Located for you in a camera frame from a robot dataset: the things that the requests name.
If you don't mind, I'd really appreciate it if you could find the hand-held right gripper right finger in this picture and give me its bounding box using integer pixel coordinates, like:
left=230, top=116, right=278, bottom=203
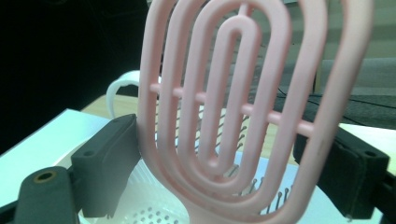
left=293, top=124, right=391, bottom=220

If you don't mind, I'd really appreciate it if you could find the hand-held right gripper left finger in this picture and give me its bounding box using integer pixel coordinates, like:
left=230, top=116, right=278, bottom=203
left=70, top=113, right=142, bottom=219

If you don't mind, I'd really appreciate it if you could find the pink hairbrush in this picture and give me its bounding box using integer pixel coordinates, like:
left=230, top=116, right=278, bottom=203
left=136, top=0, right=375, bottom=224

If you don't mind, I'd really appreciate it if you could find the white perforated plastic basket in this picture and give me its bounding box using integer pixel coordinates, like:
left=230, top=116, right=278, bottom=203
left=78, top=69, right=385, bottom=224

